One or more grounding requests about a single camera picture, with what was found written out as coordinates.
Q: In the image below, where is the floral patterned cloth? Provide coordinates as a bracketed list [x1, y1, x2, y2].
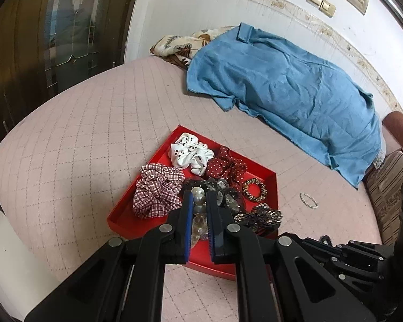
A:
[150, 26, 237, 69]

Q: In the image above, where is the blue cloth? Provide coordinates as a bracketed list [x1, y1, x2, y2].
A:
[186, 22, 382, 188]

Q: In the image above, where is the translucent grey claw clip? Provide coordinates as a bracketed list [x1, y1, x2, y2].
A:
[188, 188, 210, 248]

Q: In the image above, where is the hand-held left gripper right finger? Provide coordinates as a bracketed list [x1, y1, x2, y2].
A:
[206, 191, 377, 322]

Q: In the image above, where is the white quilted cloth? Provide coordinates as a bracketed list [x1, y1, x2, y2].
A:
[372, 152, 387, 170]

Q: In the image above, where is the red tray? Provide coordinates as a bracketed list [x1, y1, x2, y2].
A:
[107, 125, 279, 280]

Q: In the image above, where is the red polka dot scrunchie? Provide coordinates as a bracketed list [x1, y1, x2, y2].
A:
[206, 146, 247, 183]

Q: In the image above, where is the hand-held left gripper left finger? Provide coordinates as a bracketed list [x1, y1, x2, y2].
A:
[25, 191, 195, 322]

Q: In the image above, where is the red plaid scrunchie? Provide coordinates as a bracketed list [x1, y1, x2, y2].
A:
[132, 163, 185, 218]

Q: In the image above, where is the dark wooden glass door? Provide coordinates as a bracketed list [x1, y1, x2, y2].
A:
[0, 0, 145, 151]

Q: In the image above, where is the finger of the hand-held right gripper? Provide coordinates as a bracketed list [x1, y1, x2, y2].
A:
[302, 237, 388, 283]
[337, 241, 395, 266]

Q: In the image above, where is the black sheer dotted scrunchie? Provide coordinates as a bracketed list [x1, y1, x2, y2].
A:
[181, 178, 247, 213]

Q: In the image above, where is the striped sofa cushion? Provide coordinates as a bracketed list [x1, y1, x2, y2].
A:
[364, 151, 403, 246]

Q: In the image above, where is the brown sofa armrest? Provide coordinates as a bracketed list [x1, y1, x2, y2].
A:
[382, 111, 403, 155]

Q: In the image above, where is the leopard print scrunchie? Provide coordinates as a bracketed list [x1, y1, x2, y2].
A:
[242, 178, 268, 202]

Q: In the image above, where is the white cherry print scrunchie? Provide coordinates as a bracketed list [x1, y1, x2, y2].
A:
[170, 133, 215, 176]

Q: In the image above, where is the small white bead bracelet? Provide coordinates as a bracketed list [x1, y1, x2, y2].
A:
[299, 193, 319, 208]

